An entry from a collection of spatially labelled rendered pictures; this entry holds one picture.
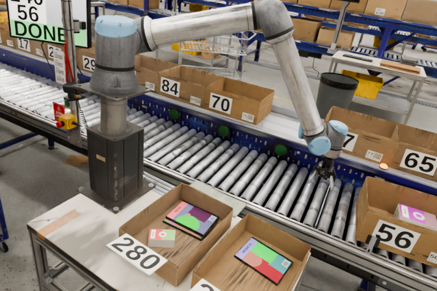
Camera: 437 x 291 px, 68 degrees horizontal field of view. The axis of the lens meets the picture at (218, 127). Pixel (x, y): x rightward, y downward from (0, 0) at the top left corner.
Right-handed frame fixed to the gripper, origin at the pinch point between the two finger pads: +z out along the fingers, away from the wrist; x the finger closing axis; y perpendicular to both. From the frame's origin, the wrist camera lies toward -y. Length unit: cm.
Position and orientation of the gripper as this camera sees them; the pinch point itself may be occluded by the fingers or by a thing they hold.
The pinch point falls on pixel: (320, 185)
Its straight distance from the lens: 178.7
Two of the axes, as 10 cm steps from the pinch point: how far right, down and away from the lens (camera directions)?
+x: 8.8, 3.0, -3.6
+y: -4.5, 3.4, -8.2
